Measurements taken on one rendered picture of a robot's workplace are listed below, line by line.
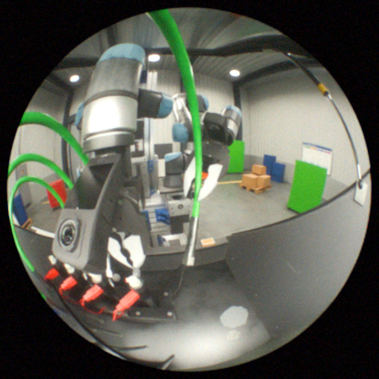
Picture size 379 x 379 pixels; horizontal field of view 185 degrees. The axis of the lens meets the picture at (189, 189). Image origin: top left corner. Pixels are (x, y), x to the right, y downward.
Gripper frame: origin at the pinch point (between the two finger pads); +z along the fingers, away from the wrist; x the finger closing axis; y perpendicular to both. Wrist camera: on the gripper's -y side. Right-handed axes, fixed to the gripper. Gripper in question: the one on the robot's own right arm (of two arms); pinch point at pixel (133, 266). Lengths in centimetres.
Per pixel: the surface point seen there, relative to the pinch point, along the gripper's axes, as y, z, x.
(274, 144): 467, -71, -601
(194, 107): 4.5, -24.1, -11.6
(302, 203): 101, 80, -309
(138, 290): -4.2, 1.7, -0.4
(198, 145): 9.5, -18.3, -13.6
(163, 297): -0.8, 14.9, -3.1
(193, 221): 6.2, -4.6, -12.0
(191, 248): 2.1, -1.5, -10.7
